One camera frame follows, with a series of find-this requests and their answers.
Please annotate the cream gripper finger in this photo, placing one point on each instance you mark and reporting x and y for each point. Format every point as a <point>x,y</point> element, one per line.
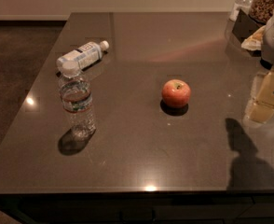
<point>260,107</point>

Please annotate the clear water bottle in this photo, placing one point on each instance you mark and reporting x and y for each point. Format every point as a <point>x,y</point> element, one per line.
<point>76,97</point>

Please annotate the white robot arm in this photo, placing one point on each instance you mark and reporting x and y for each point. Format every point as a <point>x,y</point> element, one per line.
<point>267,48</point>

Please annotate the clear bottle in background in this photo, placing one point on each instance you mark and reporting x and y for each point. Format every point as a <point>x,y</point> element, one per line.
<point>239,5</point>

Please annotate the lying white-label water bottle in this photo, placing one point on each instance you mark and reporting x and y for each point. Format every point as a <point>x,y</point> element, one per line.
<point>86,55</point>

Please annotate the wrapped snack package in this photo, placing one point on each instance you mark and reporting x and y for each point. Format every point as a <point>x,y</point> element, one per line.
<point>254,41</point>

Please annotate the black box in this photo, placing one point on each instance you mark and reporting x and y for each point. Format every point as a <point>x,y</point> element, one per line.
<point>244,26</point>

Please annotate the red apple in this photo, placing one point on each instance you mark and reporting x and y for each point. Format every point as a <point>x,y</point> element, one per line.
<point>176,93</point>

